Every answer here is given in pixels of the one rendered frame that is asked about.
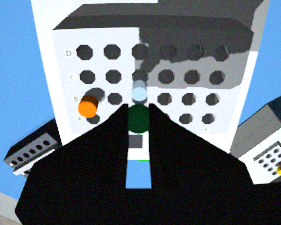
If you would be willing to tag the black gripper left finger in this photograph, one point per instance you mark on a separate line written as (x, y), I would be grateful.
(91, 158)

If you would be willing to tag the blue bench mat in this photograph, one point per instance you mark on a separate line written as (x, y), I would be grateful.
(26, 106)

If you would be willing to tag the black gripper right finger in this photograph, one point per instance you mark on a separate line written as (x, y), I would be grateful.
(187, 159)

